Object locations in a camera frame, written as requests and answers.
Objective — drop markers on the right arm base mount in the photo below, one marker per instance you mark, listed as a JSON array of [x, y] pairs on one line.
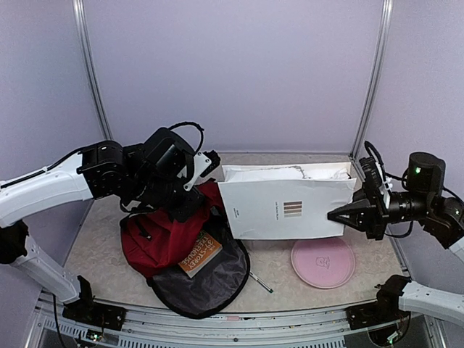
[[384, 309]]

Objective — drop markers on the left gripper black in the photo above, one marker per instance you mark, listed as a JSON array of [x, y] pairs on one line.
[[181, 212]]

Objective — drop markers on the left metal corner post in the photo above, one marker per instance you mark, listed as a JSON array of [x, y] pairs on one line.
[[85, 44]]

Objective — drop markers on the clear white pen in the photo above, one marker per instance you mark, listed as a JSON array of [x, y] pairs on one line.
[[261, 282]]

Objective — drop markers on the orange treehouse book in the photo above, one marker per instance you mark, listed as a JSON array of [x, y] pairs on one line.
[[205, 249]]

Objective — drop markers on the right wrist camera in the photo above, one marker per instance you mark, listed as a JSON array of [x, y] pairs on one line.
[[377, 186]]

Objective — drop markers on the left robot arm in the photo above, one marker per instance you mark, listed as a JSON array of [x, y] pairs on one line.
[[158, 173]]

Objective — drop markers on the right metal corner post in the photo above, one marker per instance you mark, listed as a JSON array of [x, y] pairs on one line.
[[375, 76]]

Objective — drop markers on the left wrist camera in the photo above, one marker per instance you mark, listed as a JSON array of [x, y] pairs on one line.
[[197, 166]]

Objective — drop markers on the metal corner post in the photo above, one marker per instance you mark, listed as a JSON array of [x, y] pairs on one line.
[[375, 76], [85, 44]]

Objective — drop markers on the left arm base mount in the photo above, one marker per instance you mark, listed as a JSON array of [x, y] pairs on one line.
[[85, 310]]

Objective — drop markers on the front metal rail frame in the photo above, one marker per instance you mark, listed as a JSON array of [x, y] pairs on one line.
[[156, 327]]

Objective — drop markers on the red student backpack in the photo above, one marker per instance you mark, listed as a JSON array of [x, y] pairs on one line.
[[153, 245]]

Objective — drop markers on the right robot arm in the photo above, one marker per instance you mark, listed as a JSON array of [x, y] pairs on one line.
[[421, 201]]

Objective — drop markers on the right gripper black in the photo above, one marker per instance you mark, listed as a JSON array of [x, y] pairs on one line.
[[373, 215]]

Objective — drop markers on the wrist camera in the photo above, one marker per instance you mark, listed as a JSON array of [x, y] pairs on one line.
[[377, 186], [197, 166]]

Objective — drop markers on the white large book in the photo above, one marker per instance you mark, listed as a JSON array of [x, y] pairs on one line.
[[285, 202]]

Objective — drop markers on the pink round plate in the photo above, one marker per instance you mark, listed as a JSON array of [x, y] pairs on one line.
[[323, 263]]

